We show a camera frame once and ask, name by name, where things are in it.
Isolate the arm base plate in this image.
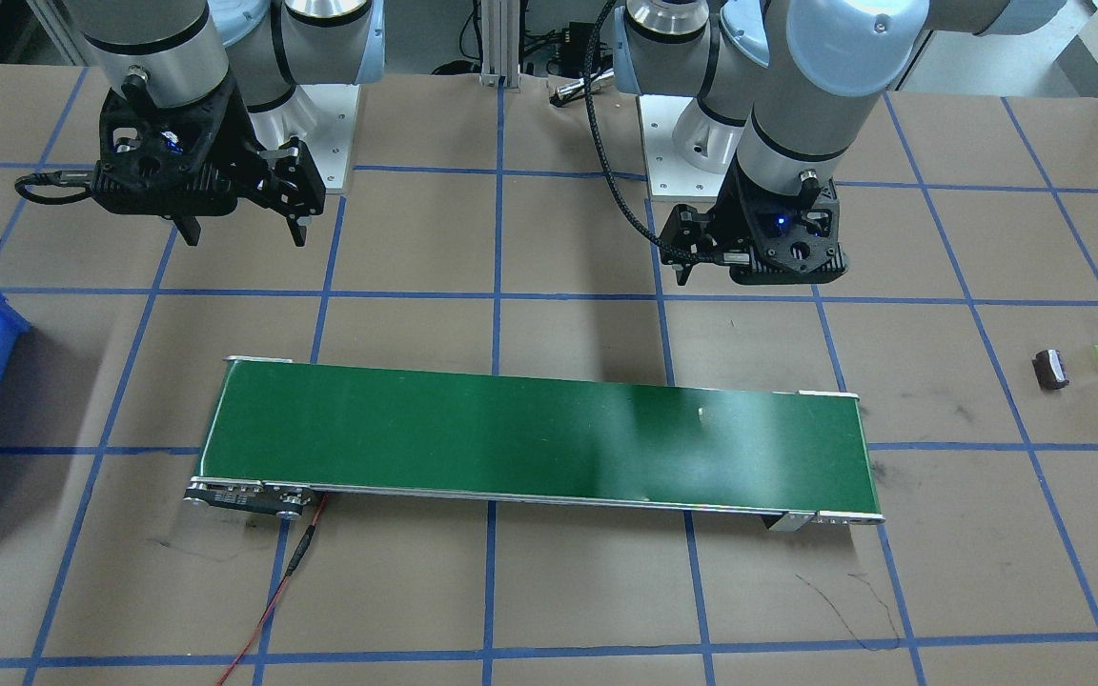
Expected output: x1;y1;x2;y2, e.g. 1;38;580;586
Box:
250;85;361;194
638;95;743;205

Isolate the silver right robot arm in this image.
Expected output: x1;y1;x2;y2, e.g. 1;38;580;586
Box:
14;1;385;247

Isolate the red black conveyor wire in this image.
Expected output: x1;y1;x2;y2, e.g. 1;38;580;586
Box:
217;492;329;686

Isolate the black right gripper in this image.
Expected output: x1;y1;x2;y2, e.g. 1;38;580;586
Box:
175;136;326;247

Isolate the green conveyor belt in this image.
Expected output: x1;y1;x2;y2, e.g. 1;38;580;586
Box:
186;357;884;531

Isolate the aluminium frame post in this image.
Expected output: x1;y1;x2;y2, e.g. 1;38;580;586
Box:
477;1;523;90

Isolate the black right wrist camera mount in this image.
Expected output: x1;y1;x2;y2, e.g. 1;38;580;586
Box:
91;74;272;223

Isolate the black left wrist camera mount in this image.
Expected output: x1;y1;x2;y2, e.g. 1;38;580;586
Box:
707;164;848;286

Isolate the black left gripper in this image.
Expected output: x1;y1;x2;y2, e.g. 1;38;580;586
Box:
660;204;750;285

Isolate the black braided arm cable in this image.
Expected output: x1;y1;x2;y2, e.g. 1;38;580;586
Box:
583;0;679;266

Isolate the black cylindrical capacitor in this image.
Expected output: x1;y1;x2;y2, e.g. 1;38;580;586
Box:
1032;349;1069;391

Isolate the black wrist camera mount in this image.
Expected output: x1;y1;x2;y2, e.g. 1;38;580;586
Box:
707;164;848;286
91;74;272;223

